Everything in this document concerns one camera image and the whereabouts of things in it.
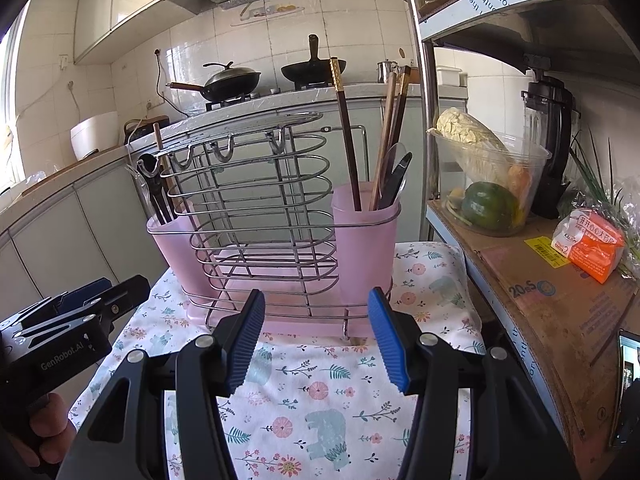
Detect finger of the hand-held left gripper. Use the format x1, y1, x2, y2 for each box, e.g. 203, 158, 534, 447
15, 275, 152, 339
0, 277, 114, 334

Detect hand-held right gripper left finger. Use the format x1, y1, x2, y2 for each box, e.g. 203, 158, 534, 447
55, 289, 266, 480

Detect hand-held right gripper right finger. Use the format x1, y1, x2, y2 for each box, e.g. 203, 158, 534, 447
367, 287, 581, 480

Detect pink wire utensil rack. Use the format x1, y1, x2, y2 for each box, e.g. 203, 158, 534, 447
146, 112, 402, 344

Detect light wooden chopstick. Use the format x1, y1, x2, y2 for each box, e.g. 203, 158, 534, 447
369, 72, 397, 211
152, 122, 177, 211

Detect dark brown wooden chopstick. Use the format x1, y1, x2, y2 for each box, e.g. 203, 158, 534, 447
385, 65, 412, 183

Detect person's left hand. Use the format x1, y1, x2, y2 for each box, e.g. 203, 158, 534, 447
27, 392, 79, 468

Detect floral printed cloth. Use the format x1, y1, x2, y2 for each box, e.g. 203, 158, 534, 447
67, 241, 484, 480

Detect thin metal utensil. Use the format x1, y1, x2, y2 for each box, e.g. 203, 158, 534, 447
125, 162, 153, 222

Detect black round-headed utensil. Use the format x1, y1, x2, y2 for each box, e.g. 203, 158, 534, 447
137, 155, 176, 224

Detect white rice cooker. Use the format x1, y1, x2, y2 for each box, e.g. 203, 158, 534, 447
70, 112, 120, 162

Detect cardboard box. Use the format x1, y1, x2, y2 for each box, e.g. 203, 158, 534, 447
429, 199, 640, 442

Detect green pumpkin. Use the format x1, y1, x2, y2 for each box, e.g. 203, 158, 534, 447
460, 181, 521, 234

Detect black serrated plastic utensil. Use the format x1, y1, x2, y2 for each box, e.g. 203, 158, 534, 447
387, 151, 414, 207

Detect metal spoon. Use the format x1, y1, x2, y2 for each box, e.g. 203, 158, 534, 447
379, 142, 407, 209

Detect dark small appliance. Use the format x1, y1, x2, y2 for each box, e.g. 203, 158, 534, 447
123, 116, 171, 137

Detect window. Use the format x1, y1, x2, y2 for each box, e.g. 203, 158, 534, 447
0, 15, 27, 187

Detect orange carrot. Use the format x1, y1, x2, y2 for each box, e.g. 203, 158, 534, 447
507, 162, 534, 202

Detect dark chopstick with gold end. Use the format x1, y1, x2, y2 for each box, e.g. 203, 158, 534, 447
329, 57, 362, 211

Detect napa cabbage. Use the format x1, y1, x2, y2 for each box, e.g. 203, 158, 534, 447
435, 107, 517, 187

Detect gas stove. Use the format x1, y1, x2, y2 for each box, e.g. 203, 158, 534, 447
205, 79, 334, 112

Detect orange snack packet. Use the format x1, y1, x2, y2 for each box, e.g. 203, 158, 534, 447
551, 208, 627, 285

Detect clear plastic tub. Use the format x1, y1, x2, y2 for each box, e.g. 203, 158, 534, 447
426, 127, 551, 238

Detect metal shelf rack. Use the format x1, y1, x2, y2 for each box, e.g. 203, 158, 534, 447
397, 0, 640, 461

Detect metal wok lid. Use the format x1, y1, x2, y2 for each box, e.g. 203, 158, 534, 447
202, 61, 262, 87

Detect green chives bunch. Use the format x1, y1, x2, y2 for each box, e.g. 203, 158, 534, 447
569, 129, 640, 282

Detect stainless steel kettle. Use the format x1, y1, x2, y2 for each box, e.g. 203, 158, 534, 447
376, 59, 401, 84

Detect black blender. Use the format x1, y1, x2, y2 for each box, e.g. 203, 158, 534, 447
520, 67, 581, 220

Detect white plastic container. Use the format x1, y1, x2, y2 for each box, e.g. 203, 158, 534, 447
436, 65, 469, 87

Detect pale upper kitchen cabinets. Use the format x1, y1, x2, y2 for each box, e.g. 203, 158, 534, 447
74, 0, 174, 66

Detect black power cable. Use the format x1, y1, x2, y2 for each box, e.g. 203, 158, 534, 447
154, 49, 177, 111

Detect black wok with wooden handle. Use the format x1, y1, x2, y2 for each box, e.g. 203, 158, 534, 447
166, 72, 262, 103

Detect black wok with dark handle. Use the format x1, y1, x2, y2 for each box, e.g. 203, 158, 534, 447
280, 34, 334, 84

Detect glass wall shelf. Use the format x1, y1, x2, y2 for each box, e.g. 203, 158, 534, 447
230, 4, 305, 27

